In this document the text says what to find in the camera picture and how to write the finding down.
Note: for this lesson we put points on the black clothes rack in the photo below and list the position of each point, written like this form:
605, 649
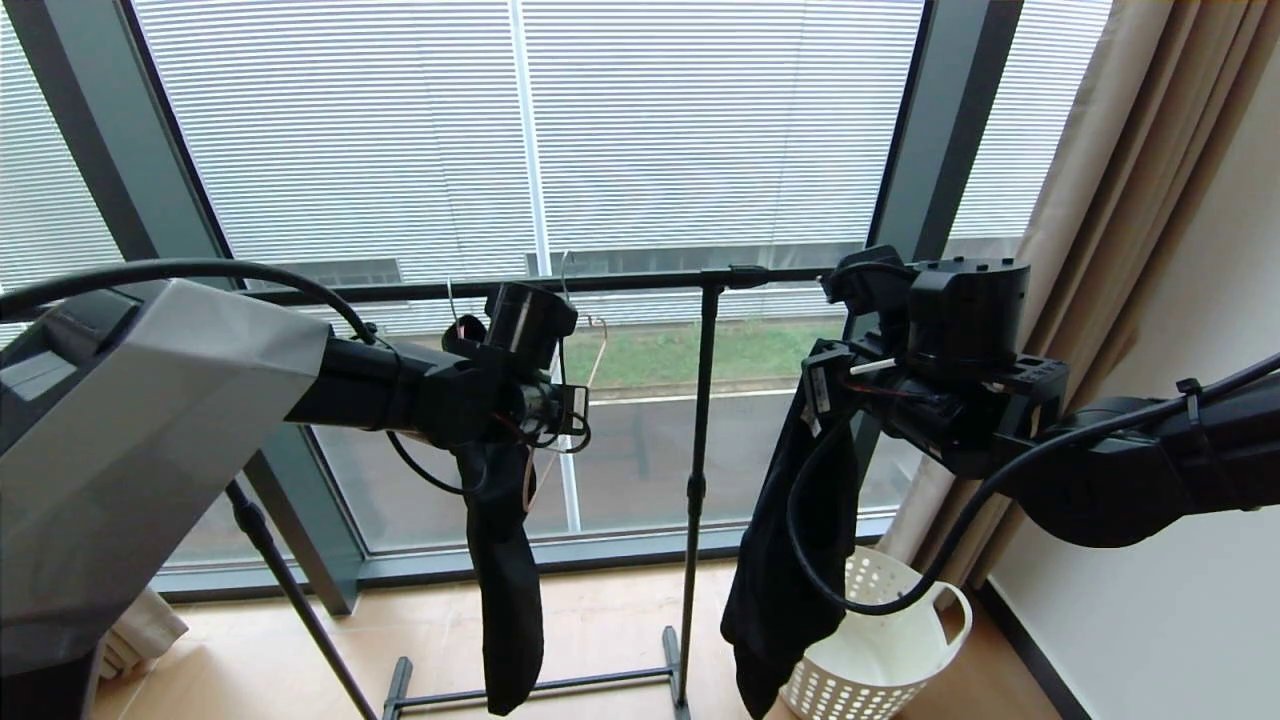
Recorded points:
700, 500

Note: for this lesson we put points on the pink clothes hanger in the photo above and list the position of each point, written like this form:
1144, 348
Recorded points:
531, 480
451, 300

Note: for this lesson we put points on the window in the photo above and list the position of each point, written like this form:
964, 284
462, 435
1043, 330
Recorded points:
950, 120

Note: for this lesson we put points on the beige curtain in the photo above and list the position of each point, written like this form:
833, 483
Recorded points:
1120, 200
145, 640

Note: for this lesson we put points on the black garment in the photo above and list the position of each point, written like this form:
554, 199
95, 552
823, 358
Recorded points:
790, 560

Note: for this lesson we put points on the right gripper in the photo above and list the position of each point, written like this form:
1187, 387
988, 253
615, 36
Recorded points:
920, 415

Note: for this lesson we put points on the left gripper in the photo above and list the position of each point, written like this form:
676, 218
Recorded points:
545, 410

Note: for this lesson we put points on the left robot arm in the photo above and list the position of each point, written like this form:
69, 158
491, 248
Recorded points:
150, 430

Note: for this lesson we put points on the white laundry basket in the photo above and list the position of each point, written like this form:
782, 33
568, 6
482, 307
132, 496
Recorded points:
890, 660

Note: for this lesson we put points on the black shorts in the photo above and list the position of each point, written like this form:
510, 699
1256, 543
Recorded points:
510, 600

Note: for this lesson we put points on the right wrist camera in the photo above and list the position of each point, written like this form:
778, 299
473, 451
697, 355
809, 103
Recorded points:
865, 290

